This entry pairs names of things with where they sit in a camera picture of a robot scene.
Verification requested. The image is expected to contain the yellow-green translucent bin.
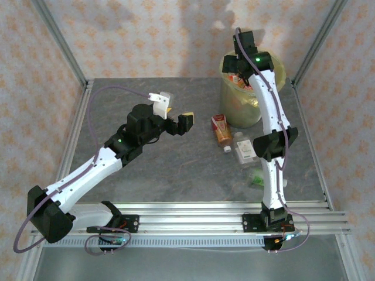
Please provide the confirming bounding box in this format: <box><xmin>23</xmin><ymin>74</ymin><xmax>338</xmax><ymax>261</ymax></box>
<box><xmin>219</xmin><ymin>49</ymin><xmax>287</xmax><ymax>129</ymax></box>

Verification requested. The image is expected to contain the amber tea bottle red label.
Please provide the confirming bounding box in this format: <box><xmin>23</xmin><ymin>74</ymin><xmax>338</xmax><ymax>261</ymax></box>
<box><xmin>211</xmin><ymin>114</ymin><xmax>233</xmax><ymax>153</ymax></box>

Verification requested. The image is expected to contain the flat clear bottle white label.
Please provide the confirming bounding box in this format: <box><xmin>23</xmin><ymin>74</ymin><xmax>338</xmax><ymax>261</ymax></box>
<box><xmin>233</xmin><ymin>131</ymin><xmax>258</xmax><ymax>169</ymax></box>

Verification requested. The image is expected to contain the clear bottle green label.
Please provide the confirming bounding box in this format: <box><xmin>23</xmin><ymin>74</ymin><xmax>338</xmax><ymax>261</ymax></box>
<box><xmin>248</xmin><ymin>169</ymin><xmax>265</xmax><ymax>189</ymax></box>

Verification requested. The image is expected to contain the small circuit board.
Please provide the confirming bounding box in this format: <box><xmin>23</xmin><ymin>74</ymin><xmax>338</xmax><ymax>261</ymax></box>
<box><xmin>98</xmin><ymin>235</ymin><xmax>127</xmax><ymax>246</ymax></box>
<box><xmin>275</xmin><ymin>231</ymin><xmax>303</xmax><ymax>244</ymax></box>

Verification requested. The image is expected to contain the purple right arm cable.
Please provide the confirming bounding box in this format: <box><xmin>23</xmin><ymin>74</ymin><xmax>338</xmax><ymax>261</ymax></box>
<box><xmin>235</xmin><ymin>27</ymin><xmax>311</xmax><ymax>254</ymax></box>

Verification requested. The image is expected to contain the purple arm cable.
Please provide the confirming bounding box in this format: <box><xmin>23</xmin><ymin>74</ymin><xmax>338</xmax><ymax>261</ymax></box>
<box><xmin>13</xmin><ymin>85</ymin><xmax>152</xmax><ymax>254</ymax></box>
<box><xmin>235</xmin><ymin>27</ymin><xmax>311</xmax><ymax>254</ymax></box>

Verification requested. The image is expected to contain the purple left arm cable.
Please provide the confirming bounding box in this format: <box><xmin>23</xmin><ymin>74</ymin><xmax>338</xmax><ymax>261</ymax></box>
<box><xmin>13</xmin><ymin>85</ymin><xmax>152</xmax><ymax>254</ymax></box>

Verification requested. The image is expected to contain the aluminium frame post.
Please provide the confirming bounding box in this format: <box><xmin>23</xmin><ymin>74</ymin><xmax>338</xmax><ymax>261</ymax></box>
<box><xmin>292</xmin><ymin>0</ymin><xmax>349</xmax><ymax>87</ymax></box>
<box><xmin>30</xmin><ymin>0</ymin><xmax>88</xmax><ymax>85</ymax></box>

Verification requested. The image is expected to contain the aluminium table side rail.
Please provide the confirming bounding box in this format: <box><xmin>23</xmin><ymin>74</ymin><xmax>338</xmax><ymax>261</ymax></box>
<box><xmin>291</xmin><ymin>81</ymin><xmax>369</xmax><ymax>281</ymax></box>
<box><xmin>16</xmin><ymin>83</ymin><xmax>94</xmax><ymax>281</ymax></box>

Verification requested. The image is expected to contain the aluminium rail beam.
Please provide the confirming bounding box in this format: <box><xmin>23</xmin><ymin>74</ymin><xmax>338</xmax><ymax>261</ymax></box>
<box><xmin>30</xmin><ymin>200</ymin><xmax>352</xmax><ymax>235</ymax></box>

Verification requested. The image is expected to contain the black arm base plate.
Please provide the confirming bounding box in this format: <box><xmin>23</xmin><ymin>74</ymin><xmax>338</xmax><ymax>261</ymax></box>
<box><xmin>87</xmin><ymin>214</ymin><xmax>140</xmax><ymax>235</ymax></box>
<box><xmin>242</xmin><ymin>213</ymin><xmax>294</xmax><ymax>234</ymax></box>

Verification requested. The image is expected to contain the perforated grey cable tray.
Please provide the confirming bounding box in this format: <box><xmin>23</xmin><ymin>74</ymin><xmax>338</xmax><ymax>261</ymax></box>
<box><xmin>48</xmin><ymin>235</ymin><xmax>266</xmax><ymax>249</ymax></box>

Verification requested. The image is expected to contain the black clamp bracket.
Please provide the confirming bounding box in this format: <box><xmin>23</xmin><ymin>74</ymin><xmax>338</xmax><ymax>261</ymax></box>
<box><xmin>262</xmin><ymin>235</ymin><xmax>287</xmax><ymax>253</ymax></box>
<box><xmin>98</xmin><ymin>244</ymin><xmax>118</xmax><ymax>255</ymax></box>

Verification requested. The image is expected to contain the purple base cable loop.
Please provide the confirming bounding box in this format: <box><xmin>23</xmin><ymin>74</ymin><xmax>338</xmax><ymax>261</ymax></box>
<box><xmin>84</xmin><ymin>224</ymin><xmax>135</xmax><ymax>256</ymax></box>

